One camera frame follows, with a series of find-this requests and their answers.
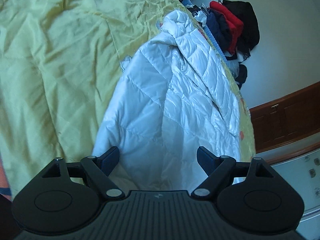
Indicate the brown wooden door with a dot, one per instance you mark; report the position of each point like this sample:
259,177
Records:
287,127

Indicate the white floral cabinet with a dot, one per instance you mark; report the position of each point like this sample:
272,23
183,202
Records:
302,173

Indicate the black garment on pile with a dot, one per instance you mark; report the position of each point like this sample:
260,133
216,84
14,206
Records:
250,35

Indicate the white quilted down jacket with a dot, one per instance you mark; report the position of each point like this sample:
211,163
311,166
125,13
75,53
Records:
173,97

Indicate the yellow cartoon bed quilt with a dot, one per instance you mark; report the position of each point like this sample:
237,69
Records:
60,63

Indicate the navy blue jacket on pile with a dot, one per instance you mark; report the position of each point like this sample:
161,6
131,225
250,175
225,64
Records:
219,28

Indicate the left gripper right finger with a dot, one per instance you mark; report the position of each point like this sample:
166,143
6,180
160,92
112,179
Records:
219,171

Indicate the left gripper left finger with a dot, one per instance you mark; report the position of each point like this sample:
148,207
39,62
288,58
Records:
97,170

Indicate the light blue knitted blanket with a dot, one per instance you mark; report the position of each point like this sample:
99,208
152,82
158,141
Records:
188,3

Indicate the red jacket on pile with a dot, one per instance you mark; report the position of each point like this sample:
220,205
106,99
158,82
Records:
234,25

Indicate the black bag by wall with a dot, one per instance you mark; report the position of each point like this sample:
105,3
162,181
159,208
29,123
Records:
242,76

